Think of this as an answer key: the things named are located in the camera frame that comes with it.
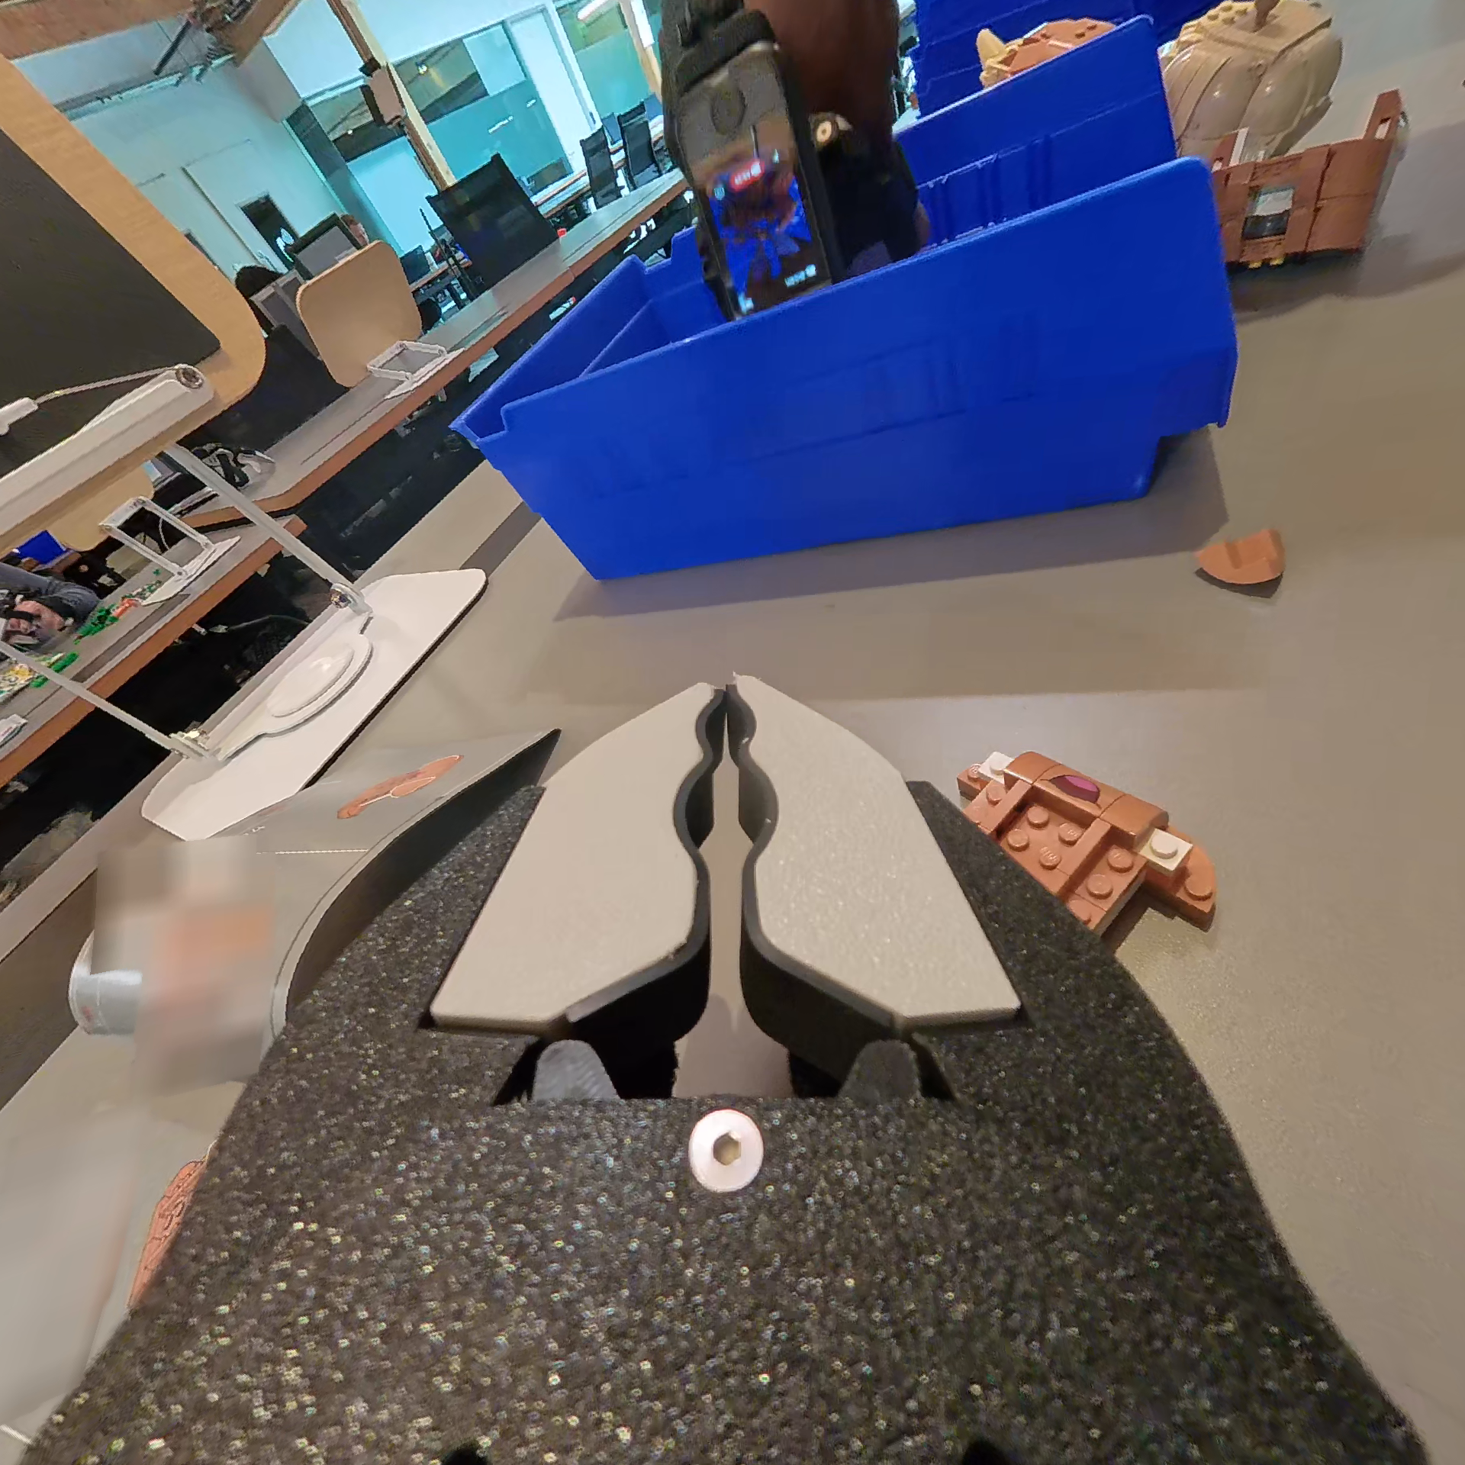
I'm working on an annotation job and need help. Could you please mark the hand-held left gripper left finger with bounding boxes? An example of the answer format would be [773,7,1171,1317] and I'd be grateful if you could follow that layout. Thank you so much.
[431,680,735,1036]

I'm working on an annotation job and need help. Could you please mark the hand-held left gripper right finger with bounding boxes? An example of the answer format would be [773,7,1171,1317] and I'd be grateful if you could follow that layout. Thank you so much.
[730,673,1026,1050]

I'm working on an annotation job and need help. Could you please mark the brown lego assembly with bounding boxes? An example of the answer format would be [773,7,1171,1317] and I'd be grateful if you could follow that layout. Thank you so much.
[958,750,1222,935]

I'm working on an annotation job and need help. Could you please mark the large blue plastic bin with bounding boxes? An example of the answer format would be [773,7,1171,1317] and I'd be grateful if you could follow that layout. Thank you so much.
[454,157,1241,582]

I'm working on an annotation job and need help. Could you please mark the tan and orange lego model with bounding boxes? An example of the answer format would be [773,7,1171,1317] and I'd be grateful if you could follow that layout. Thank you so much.
[979,19,1115,91]

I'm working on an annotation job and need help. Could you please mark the small brown lego piece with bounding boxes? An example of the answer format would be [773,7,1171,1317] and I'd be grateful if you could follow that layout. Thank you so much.
[1197,530,1293,595]

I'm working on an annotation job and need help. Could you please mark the reddish brown lego piece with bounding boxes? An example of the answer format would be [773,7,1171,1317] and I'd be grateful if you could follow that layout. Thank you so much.
[130,1155,215,1313]

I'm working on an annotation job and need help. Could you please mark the brown lego model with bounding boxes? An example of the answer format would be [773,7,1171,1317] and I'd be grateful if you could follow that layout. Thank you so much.
[1213,92,1412,272]

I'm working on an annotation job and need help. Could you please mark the instruction booklet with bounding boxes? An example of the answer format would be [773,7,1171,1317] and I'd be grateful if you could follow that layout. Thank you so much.
[271,729,566,1045]

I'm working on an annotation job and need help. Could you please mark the black office chair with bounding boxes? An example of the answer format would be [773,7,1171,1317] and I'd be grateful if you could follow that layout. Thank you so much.
[424,153,557,289]

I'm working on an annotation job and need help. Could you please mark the stacked blue plastic bins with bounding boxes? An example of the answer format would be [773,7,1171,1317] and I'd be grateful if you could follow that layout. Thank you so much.
[894,0,1218,190]

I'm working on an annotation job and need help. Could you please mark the long wooden desk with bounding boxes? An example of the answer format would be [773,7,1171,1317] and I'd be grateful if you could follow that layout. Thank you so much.
[196,173,693,528]

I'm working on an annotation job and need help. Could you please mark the white flat stand base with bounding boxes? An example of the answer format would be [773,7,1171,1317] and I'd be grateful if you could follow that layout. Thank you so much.
[144,567,489,844]

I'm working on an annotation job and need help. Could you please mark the wooden chair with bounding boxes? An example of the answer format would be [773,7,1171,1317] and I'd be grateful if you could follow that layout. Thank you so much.
[290,239,428,389]

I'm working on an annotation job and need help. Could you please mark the black board with wooden rim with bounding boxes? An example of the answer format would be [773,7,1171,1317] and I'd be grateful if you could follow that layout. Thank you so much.
[0,58,273,553]

